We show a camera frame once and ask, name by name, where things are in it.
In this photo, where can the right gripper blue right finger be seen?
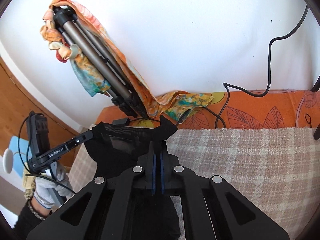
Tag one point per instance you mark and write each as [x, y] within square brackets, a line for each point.
[168, 162]

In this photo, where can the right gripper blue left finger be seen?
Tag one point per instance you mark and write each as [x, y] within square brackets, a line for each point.
[151, 169]

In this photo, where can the black t-shirt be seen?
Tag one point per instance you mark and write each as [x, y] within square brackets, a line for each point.
[115, 149]

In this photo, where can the left forearm black sleeve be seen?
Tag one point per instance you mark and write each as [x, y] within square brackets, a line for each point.
[28, 219]

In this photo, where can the left hand white glove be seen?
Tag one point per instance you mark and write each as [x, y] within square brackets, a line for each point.
[43, 188]

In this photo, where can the light blue chair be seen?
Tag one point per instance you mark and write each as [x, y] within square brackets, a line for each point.
[13, 145]

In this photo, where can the leopard print cloth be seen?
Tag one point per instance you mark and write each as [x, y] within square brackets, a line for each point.
[28, 183]

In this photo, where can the white clip desk lamp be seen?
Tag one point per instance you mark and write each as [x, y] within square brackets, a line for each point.
[8, 160]

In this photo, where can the colourful orange scarf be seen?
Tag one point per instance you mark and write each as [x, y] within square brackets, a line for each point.
[92, 81]

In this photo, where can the folded grey tripod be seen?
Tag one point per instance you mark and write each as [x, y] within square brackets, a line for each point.
[121, 91]

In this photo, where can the pink plaid table cloth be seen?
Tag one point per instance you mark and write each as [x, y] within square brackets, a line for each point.
[276, 169]

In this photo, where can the orange leaf pattern sheet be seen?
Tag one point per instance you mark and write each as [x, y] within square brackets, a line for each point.
[277, 109]

